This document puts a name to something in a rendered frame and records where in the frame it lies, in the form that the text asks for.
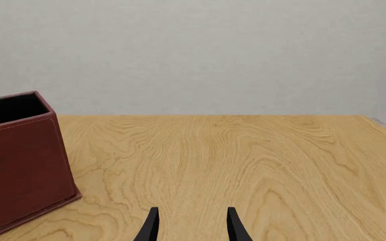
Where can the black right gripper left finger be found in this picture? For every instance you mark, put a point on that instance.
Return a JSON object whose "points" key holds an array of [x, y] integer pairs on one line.
{"points": [[150, 228]]}

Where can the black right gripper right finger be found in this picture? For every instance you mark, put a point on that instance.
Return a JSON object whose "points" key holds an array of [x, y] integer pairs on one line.
{"points": [[236, 229]]}

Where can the red-brown desk caddy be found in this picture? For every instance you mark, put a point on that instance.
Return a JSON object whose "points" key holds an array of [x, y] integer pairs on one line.
{"points": [[22, 163]]}

